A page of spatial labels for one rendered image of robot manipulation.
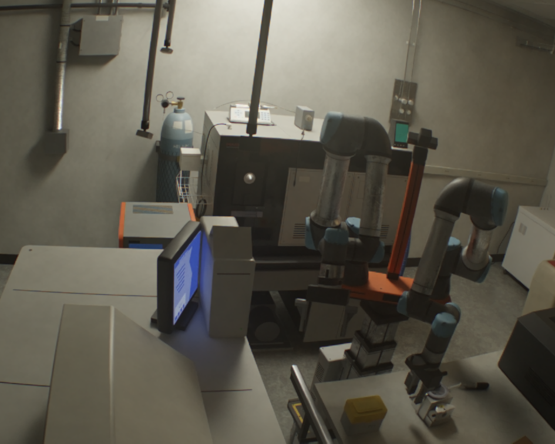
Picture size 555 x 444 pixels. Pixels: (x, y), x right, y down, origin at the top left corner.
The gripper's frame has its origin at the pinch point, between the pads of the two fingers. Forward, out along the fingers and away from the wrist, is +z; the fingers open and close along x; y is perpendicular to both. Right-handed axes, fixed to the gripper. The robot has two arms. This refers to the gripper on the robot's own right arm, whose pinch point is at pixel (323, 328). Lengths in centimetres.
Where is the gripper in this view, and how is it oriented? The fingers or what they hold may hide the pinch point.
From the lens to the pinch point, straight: 155.8
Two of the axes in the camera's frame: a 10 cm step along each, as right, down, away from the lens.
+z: -1.3, 9.9, -0.5
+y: 2.9, 0.8, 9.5
